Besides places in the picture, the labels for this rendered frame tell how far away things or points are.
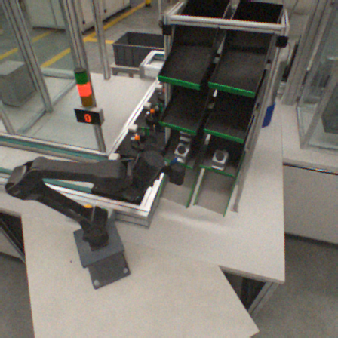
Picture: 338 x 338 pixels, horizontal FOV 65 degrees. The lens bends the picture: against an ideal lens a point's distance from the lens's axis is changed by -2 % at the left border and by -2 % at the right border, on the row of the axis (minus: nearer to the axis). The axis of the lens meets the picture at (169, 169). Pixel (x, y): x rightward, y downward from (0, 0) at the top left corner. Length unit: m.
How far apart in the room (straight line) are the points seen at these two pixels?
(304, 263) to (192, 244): 1.29
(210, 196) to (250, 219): 0.26
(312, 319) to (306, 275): 0.30
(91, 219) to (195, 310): 0.50
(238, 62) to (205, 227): 0.71
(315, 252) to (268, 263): 1.23
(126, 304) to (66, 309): 0.22
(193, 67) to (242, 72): 0.14
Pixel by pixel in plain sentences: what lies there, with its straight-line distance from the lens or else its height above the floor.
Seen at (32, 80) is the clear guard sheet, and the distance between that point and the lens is 1.41.
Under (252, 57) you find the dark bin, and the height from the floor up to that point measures 1.57.
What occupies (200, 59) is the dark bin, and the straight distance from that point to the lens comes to 0.86.
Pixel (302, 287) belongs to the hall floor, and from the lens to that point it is 2.22.
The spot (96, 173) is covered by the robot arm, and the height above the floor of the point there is 1.41.
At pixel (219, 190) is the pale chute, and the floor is 1.05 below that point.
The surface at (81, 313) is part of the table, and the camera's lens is 1.11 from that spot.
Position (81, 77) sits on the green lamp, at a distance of 1.17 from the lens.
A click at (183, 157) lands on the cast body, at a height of 1.25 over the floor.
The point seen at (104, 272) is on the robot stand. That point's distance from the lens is 1.05.
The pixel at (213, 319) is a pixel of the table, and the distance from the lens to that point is 1.07.
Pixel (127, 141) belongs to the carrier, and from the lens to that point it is 1.47.
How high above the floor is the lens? 1.88
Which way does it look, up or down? 45 degrees down
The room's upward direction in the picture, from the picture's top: straight up
